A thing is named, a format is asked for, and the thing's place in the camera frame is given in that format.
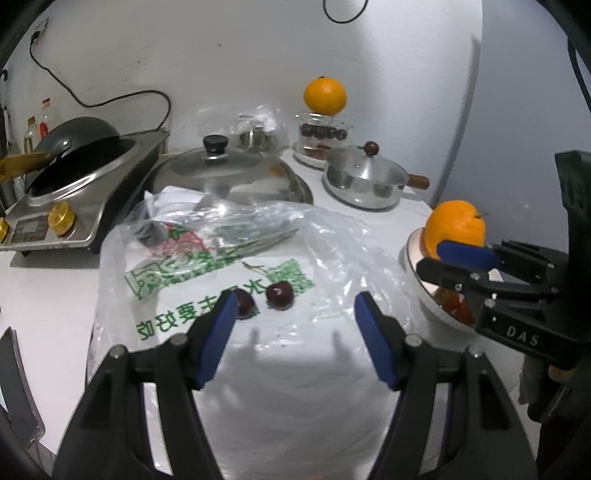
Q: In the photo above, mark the orange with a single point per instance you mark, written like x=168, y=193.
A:
x=325, y=96
x=455, y=224

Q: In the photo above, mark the glass lid with black knob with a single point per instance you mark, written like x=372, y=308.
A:
x=221, y=170

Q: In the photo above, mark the white ceramic dish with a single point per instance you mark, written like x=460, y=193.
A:
x=307, y=159

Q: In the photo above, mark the white plate with black rim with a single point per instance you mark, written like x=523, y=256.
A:
x=414, y=247

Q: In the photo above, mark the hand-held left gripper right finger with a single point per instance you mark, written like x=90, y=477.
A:
x=376, y=341

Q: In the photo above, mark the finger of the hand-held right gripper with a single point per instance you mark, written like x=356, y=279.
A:
x=466, y=254
x=443, y=272

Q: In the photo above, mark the steel cup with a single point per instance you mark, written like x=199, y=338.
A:
x=267, y=141
x=248, y=138

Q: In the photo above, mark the clear oil bottle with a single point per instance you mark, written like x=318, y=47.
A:
x=30, y=138

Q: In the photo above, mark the small steel pot with lid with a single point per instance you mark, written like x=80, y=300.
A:
x=364, y=184

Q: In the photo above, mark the crumpled clear plastic wrap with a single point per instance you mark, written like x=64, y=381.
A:
x=268, y=115

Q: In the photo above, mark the white wall outlet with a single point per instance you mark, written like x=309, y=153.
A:
x=41, y=28

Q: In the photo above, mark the clear plastic bag green print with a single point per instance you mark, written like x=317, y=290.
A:
x=323, y=258

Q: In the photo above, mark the dark red cherry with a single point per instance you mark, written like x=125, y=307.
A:
x=245, y=305
x=279, y=295

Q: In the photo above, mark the clear glass container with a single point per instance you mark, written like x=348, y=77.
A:
x=323, y=133

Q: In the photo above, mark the steel induction cooker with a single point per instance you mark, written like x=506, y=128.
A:
x=87, y=218

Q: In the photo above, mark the person's right hand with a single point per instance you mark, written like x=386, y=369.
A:
x=559, y=374

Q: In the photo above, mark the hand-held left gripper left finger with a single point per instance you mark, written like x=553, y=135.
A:
x=217, y=341

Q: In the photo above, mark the red-capped sauce bottle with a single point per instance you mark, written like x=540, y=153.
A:
x=45, y=122

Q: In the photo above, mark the red strawberry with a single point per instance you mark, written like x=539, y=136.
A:
x=466, y=314
x=449, y=300

